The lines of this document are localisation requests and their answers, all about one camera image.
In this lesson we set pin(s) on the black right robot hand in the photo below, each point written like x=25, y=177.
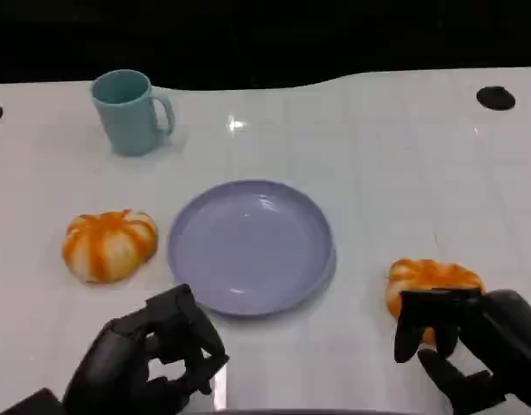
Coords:
x=507, y=333

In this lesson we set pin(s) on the lilac plate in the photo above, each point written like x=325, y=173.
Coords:
x=252, y=248

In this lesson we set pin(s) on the pale green mug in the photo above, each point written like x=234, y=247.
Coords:
x=125, y=116

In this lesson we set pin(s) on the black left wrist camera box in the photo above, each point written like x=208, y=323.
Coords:
x=36, y=403

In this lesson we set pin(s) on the orange and white bread roll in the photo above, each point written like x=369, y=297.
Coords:
x=107, y=248
x=430, y=273

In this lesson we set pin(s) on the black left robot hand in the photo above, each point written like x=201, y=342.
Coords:
x=118, y=359

